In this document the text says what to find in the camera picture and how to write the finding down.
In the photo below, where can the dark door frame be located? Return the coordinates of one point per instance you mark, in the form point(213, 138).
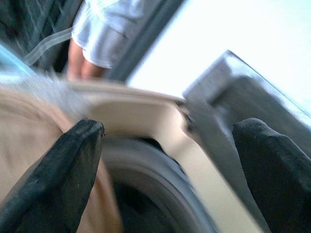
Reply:
point(145, 36)

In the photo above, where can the beige garment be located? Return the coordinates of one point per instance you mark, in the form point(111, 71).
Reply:
point(29, 136)

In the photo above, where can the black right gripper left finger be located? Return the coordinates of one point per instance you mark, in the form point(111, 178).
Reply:
point(58, 174)

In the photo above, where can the clear plastic sheet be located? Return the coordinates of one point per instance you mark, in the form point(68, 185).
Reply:
point(53, 94)

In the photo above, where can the person in white shirt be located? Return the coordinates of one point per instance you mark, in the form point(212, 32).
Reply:
point(107, 29)

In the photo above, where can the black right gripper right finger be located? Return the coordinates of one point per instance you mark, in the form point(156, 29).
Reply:
point(279, 179)

